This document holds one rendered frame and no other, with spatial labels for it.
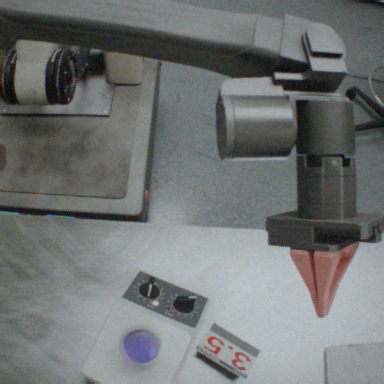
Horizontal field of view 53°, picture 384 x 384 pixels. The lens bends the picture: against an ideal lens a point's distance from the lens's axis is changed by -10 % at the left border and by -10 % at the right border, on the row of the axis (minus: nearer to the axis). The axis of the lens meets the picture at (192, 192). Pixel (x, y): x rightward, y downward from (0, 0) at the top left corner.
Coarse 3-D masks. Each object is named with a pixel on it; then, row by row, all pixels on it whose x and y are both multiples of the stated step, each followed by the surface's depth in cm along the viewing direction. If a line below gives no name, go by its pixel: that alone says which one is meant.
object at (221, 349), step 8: (208, 336) 62; (216, 336) 63; (200, 344) 60; (208, 344) 60; (216, 344) 61; (224, 344) 62; (216, 352) 59; (224, 352) 60; (232, 352) 61; (240, 352) 62; (224, 360) 58; (232, 360) 59; (240, 360) 60; (248, 360) 60; (240, 368) 58; (248, 368) 59
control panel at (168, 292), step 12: (144, 276) 65; (132, 288) 62; (168, 288) 64; (180, 288) 64; (132, 300) 59; (144, 300) 60; (156, 300) 61; (168, 300) 61; (204, 300) 63; (156, 312) 59; (168, 312) 59; (180, 312) 60; (192, 312) 60; (192, 324) 58
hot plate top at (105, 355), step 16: (112, 320) 55; (128, 320) 55; (144, 320) 56; (160, 320) 56; (112, 336) 54; (176, 336) 55; (96, 352) 53; (112, 352) 53; (176, 352) 54; (96, 368) 51; (112, 368) 52; (128, 368) 52; (144, 368) 52; (160, 368) 52; (176, 368) 52
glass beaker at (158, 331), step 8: (128, 328) 49; (136, 328) 50; (144, 328) 50; (152, 328) 49; (160, 328) 48; (120, 336) 48; (160, 336) 48; (120, 344) 48; (160, 344) 48; (120, 352) 46; (160, 352) 51; (128, 360) 46; (152, 360) 46
